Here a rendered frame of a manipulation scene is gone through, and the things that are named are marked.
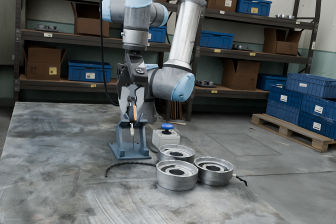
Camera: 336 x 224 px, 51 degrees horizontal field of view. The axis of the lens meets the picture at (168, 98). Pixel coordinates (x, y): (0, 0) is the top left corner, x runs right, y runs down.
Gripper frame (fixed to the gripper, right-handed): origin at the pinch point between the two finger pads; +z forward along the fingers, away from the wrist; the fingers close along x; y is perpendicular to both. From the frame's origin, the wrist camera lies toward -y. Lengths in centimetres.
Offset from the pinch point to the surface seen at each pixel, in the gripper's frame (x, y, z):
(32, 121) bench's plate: 27.3, 30.7, 11.9
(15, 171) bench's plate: 31.4, -13.9, 11.8
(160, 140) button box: -10.0, -1.5, 8.6
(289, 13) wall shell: -357, 373, -72
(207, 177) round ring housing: -13.3, -27.6, 9.6
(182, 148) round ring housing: -14.1, -9.4, 8.5
